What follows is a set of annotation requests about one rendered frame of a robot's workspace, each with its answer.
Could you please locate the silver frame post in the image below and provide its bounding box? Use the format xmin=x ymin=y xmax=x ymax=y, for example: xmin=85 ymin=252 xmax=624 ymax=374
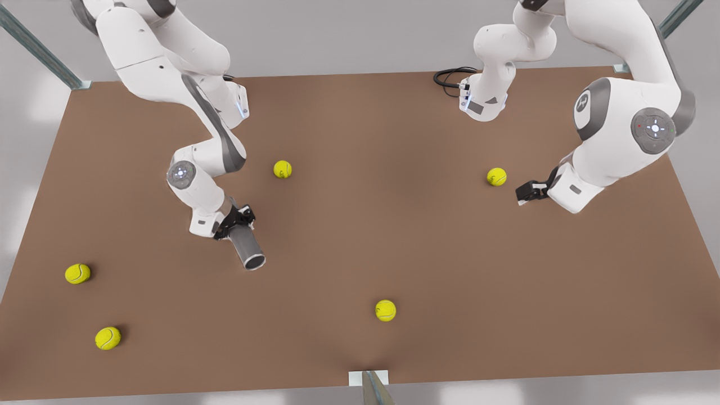
xmin=613 ymin=0 xmax=705 ymax=74
xmin=0 ymin=4 xmax=91 ymax=91
xmin=348 ymin=370 xmax=395 ymax=405

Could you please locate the black cable loop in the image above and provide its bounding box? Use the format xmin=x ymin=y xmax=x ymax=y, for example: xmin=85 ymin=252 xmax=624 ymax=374
xmin=433 ymin=67 xmax=480 ymax=98

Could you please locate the grey tennis ball tube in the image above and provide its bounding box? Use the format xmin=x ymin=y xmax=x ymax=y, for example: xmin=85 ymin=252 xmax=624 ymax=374
xmin=229 ymin=224 xmax=266 ymax=271

